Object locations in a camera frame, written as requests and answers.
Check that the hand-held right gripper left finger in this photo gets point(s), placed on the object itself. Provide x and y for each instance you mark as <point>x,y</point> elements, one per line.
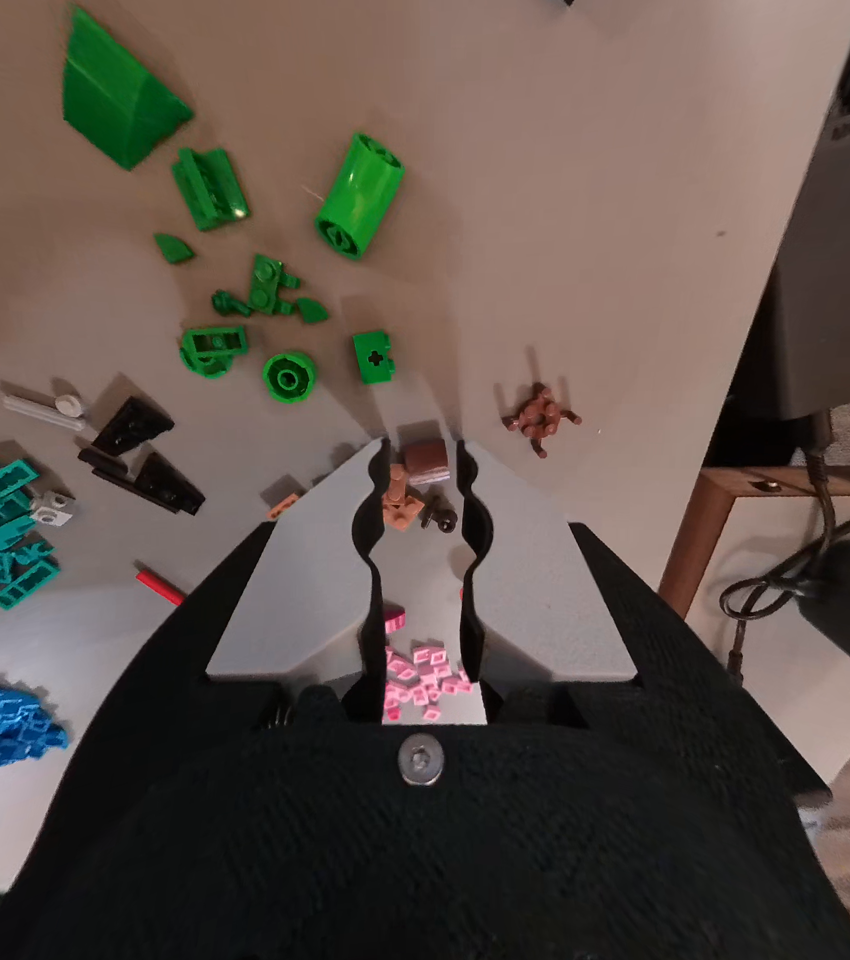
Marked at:
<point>297,600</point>

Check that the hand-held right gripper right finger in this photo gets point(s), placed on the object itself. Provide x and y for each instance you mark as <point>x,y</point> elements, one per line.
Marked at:
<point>552,600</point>

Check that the small reddish brown curved brick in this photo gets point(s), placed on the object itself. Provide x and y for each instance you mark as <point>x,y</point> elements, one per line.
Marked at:
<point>425,459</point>

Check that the large green slope brick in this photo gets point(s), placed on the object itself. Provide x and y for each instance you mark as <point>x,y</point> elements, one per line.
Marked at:
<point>113,97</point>

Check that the small nougat lego plate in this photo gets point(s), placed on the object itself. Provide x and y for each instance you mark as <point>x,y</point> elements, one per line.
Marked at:
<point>282,508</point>

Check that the dark brown lego piece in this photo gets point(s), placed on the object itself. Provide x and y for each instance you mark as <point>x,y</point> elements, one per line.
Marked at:
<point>443,517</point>

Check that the nougat lego piece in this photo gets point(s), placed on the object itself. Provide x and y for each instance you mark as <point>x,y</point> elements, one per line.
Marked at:
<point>401,510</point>

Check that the red lego bar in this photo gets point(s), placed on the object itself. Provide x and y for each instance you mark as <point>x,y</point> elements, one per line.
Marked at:
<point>158,586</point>

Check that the pile of pink lego tiles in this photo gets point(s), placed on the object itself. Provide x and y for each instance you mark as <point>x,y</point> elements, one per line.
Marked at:
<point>425,671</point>

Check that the black wedge lego plate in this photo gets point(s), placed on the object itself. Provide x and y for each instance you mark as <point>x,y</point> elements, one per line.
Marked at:
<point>166,484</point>
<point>128,427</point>

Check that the green round lego brick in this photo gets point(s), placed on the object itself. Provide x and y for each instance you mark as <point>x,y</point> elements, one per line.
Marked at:
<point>301,386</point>

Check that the light grey small lego brick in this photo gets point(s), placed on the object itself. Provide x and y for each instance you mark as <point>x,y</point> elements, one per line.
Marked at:
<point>53,510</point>

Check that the white round lego stud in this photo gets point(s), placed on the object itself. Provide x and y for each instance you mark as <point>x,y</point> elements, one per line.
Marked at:
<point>70,406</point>

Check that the light grey lego axle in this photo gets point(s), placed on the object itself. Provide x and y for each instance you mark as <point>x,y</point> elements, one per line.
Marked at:
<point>34,409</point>

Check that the reddish brown round barred plate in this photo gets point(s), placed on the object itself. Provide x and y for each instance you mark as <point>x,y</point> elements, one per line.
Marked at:
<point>530,424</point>

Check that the green brick with cross hole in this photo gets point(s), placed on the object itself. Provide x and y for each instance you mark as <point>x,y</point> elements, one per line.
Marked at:
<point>365,371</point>

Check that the green brick with round hole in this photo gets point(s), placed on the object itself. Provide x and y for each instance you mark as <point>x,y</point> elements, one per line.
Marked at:
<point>218,343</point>

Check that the small green quarter tile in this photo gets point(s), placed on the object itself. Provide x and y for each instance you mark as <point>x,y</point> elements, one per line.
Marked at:
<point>312,310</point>

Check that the dark green small clip piece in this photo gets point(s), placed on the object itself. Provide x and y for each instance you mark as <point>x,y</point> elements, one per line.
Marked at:
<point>229,302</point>

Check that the green plate with clip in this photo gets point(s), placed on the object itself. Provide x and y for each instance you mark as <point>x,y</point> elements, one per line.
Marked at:
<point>269,281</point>

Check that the small green wedge brick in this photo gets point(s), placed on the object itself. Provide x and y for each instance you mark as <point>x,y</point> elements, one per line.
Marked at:
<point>172,247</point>

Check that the bright green curved cylinder brick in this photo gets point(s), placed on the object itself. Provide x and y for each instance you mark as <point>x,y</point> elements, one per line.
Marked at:
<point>361,195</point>

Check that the green bracket lego piece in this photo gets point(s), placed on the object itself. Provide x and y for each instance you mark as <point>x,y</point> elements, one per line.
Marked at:
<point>207,191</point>

